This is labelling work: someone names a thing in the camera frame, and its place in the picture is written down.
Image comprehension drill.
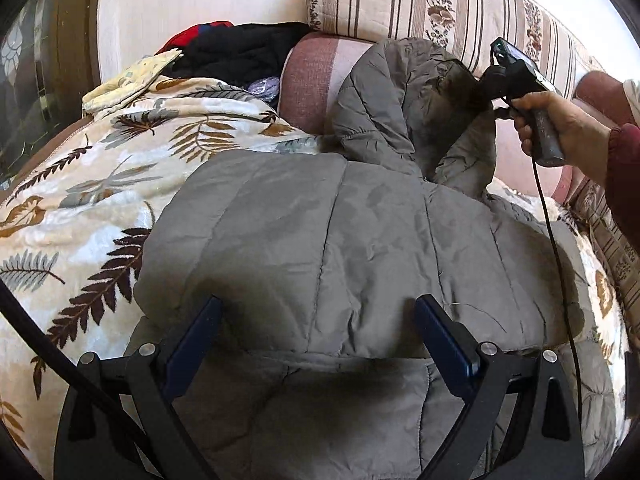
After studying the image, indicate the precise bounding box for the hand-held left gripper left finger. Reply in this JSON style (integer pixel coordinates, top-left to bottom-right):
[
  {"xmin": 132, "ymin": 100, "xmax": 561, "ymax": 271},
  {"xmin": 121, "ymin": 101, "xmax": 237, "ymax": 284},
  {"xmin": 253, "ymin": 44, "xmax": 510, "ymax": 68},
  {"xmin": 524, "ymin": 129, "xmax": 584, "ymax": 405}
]
[{"xmin": 52, "ymin": 295, "xmax": 224, "ymax": 480}]

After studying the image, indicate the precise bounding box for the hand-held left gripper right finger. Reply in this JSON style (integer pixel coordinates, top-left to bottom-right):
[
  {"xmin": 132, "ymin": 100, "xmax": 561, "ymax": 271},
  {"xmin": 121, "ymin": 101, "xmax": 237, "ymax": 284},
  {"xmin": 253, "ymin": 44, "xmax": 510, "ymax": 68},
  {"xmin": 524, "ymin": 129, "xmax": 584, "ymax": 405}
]
[{"xmin": 414, "ymin": 294, "xmax": 587, "ymax": 480}]

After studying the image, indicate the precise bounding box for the grey hooded puffer jacket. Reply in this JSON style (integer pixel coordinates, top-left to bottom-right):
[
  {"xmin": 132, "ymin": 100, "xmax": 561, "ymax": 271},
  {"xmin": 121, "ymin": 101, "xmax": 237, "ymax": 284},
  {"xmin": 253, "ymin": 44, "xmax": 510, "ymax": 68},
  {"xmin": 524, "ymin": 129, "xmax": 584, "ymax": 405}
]
[{"xmin": 122, "ymin": 37, "xmax": 626, "ymax": 480}]

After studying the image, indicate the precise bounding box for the person's right forearm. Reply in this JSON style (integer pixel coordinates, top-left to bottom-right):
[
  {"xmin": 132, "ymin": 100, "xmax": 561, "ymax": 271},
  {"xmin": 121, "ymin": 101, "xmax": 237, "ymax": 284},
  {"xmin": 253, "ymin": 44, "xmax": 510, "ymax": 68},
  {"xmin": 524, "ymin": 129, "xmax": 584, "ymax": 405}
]
[{"xmin": 605, "ymin": 122, "xmax": 640, "ymax": 281}]

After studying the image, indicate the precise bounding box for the person's right hand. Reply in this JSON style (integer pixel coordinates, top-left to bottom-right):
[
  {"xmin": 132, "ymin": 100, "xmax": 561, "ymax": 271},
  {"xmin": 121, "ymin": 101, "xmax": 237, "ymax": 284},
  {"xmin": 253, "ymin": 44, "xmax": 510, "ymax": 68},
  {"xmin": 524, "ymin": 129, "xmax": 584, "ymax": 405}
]
[{"xmin": 510, "ymin": 91, "xmax": 613, "ymax": 186}]

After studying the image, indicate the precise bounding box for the cream cloth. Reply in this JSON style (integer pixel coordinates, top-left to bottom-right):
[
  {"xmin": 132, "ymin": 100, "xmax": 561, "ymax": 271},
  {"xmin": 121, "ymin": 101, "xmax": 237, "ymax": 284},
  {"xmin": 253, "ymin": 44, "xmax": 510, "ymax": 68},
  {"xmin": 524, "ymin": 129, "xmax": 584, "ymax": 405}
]
[{"xmin": 622, "ymin": 79, "xmax": 640, "ymax": 125}]

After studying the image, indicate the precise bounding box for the striped floral back cushion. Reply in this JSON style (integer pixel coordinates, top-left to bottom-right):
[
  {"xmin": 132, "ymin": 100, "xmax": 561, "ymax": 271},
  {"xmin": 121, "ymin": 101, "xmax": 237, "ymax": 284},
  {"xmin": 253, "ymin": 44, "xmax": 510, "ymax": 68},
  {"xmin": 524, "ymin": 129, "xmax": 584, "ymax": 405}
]
[{"xmin": 306, "ymin": 0, "xmax": 581, "ymax": 101}]

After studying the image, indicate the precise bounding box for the striped floral side cushion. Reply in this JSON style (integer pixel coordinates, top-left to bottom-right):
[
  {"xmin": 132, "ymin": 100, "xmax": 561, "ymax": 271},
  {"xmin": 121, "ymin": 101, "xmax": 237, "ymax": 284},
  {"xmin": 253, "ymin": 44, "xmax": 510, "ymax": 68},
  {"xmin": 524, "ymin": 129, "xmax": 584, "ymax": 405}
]
[{"xmin": 570, "ymin": 180, "xmax": 640, "ymax": 341}]

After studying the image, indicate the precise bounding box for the leaf print blanket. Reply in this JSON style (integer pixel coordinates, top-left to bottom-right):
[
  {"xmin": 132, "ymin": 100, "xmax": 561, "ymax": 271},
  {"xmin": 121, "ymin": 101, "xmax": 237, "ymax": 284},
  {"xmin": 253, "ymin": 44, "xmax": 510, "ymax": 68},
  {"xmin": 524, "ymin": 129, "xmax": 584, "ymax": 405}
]
[{"xmin": 0, "ymin": 76, "xmax": 633, "ymax": 480}]

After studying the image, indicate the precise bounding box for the black rectangular device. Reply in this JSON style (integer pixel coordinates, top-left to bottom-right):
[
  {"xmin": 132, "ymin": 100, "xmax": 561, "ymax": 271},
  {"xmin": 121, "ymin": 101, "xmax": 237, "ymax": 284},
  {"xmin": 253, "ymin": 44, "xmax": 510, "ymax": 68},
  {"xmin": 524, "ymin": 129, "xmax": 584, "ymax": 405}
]
[{"xmin": 624, "ymin": 350, "xmax": 640, "ymax": 411}]

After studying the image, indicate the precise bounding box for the pink bolster cushion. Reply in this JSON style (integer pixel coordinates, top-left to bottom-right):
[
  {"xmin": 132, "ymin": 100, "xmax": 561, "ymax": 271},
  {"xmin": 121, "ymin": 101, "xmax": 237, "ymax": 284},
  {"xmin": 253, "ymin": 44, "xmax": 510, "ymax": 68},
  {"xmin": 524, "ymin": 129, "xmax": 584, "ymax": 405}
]
[{"xmin": 277, "ymin": 32, "xmax": 573, "ymax": 206}]

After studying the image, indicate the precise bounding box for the silver purple shiny item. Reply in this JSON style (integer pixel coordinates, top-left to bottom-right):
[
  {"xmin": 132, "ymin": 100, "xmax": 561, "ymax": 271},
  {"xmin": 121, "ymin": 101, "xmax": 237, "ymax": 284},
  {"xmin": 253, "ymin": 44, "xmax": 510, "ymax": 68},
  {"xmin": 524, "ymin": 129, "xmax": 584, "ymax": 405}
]
[{"xmin": 247, "ymin": 76, "xmax": 281, "ymax": 103}]

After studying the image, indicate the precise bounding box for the pale yellow cloth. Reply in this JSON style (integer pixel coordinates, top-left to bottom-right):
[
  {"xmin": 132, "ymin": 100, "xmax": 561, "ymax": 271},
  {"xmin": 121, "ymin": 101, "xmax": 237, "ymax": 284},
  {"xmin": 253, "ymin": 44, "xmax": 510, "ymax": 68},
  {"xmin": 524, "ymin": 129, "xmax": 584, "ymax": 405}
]
[{"xmin": 81, "ymin": 49, "xmax": 183, "ymax": 113}]

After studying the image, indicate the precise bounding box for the black garment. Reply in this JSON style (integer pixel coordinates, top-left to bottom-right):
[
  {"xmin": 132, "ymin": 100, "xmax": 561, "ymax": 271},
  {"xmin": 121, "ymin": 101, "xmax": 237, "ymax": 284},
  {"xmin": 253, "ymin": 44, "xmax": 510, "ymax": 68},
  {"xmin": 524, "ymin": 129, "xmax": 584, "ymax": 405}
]
[{"xmin": 172, "ymin": 21, "xmax": 311, "ymax": 98}]

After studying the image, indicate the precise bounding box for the wooden door with glass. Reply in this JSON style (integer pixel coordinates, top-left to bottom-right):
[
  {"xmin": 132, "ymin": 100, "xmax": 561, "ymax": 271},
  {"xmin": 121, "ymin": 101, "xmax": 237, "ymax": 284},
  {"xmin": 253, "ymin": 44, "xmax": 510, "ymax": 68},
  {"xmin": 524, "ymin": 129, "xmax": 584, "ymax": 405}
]
[{"xmin": 0, "ymin": 0, "xmax": 103, "ymax": 186}]

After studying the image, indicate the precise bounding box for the red garment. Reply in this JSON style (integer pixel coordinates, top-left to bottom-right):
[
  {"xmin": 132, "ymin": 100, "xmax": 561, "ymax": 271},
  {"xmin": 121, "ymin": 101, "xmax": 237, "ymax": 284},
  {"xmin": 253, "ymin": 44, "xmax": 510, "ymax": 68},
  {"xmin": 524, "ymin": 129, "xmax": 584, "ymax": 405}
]
[{"xmin": 155, "ymin": 20, "xmax": 236, "ymax": 56}]

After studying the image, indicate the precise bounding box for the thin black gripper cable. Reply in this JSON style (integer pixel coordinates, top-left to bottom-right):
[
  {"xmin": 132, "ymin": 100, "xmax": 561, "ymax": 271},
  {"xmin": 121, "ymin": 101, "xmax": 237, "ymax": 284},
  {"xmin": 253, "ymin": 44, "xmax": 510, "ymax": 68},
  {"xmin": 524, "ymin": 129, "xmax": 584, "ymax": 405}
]
[{"xmin": 531, "ymin": 157, "xmax": 583, "ymax": 456}]

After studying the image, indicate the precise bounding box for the thick black gripper cable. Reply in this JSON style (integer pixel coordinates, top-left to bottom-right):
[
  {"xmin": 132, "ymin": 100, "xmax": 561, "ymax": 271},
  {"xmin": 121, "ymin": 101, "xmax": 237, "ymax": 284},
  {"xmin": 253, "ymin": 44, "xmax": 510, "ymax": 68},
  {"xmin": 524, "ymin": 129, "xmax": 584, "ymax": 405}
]
[{"xmin": 0, "ymin": 277, "xmax": 156, "ymax": 480}]

